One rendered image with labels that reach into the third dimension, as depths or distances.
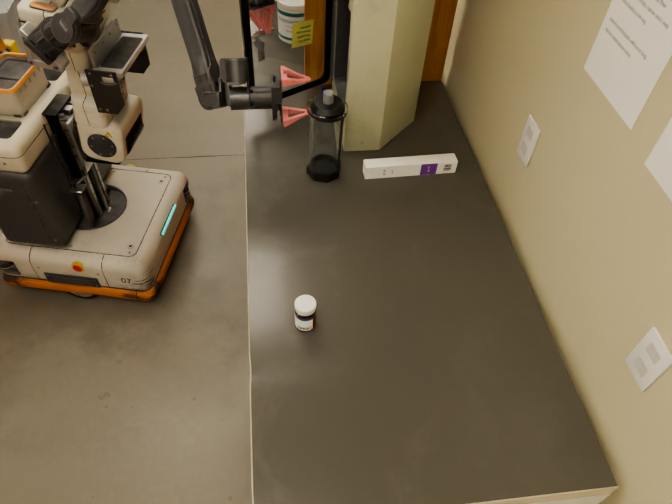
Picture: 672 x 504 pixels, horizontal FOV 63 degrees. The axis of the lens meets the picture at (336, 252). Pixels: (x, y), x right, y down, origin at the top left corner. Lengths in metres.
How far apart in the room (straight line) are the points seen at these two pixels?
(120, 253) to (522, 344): 1.64
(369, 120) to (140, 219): 1.23
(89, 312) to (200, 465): 0.87
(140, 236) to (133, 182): 0.35
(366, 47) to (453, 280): 0.64
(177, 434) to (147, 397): 0.20
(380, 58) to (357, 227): 0.45
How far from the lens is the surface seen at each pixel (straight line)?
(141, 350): 2.44
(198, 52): 1.50
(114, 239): 2.47
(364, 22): 1.50
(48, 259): 2.51
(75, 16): 1.72
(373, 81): 1.59
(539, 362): 1.34
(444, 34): 2.01
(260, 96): 1.44
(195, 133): 3.39
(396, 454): 1.16
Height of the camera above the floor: 2.02
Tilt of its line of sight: 49 degrees down
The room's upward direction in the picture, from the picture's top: 4 degrees clockwise
